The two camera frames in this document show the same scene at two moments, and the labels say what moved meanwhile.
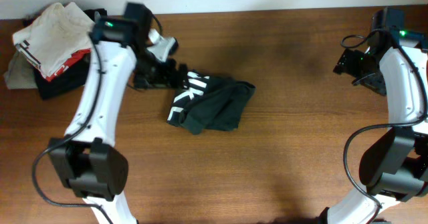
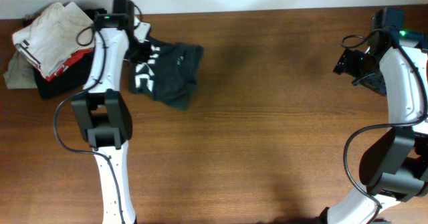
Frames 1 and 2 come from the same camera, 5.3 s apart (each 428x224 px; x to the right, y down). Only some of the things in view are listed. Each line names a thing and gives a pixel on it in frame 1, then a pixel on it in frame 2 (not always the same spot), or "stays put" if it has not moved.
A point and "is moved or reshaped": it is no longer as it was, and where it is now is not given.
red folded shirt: [75, 56] stays put
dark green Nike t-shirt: [209, 102] is moved or reshaped
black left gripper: [165, 76] to [145, 56]
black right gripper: [347, 63] stays put
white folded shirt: [58, 34] stays put
